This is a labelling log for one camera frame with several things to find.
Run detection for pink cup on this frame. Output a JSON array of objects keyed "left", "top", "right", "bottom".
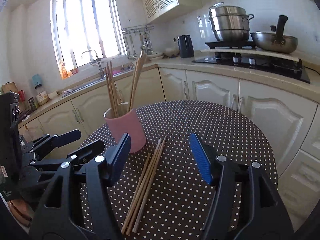
[{"left": 104, "top": 108, "right": 146, "bottom": 153}]

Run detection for steel kitchen sink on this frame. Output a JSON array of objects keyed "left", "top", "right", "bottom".
[{"left": 60, "top": 65, "right": 134, "bottom": 99}]

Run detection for cream lower kitchen cabinets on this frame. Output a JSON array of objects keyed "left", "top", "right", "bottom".
[{"left": 19, "top": 66, "right": 319, "bottom": 219}]

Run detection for chrome kitchen faucet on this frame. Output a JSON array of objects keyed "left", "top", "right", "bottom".
[{"left": 81, "top": 49, "right": 105, "bottom": 79}]

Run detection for kitchen window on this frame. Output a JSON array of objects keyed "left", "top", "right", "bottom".
[{"left": 50, "top": 0, "right": 126, "bottom": 79}]

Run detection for brown polka dot tablecloth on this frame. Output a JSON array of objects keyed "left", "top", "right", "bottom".
[{"left": 78, "top": 100, "right": 279, "bottom": 240}]

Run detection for food jar on counter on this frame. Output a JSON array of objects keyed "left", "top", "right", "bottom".
[{"left": 36, "top": 90, "right": 49, "bottom": 106}]

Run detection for dark blue electric kettle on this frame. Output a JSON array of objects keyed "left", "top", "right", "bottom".
[{"left": 177, "top": 35, "right": 194, "bottom": 58}]

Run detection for white bowl on counter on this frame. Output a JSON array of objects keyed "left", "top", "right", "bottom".
[{"left": 164, "top": 47, "right": 180, "bottom": 57}]

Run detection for black gas stove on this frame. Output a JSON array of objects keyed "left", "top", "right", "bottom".
[{"left": 193, "top": 41, "right": 310, "bottom": 83}]

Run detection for stainless steel steamer pot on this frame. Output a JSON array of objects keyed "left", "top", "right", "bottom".
[{"left": 209, "top": 2, "right": 255, "bottom": 42}]

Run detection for wall utensil rail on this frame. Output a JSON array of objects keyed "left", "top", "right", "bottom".
[{"left": 122, "top": 24, "right": 154, "bottom": 35}]

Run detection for steel wok black handle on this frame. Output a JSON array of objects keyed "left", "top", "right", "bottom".
[{"left": 251, "top": 15, "right": 298, "bottom": 54}]

